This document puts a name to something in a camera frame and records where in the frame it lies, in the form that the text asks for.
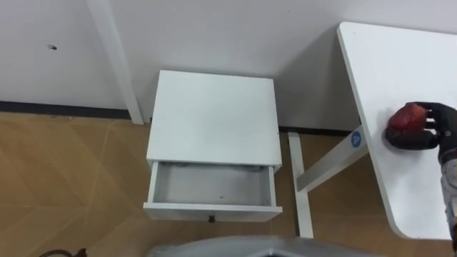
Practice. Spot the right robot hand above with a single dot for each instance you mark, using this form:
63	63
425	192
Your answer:
444	123

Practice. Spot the red apple soft toy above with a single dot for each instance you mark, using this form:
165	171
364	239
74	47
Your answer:
407	118

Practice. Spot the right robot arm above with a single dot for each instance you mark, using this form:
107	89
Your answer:
450	192

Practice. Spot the white desk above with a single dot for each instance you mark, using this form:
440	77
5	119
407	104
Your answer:
392	107

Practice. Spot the robot body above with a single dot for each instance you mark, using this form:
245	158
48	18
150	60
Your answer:
257	248

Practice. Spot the white bedside cabinet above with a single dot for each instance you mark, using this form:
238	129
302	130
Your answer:
214	121

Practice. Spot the open white drawer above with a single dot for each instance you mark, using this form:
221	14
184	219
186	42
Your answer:
212	194

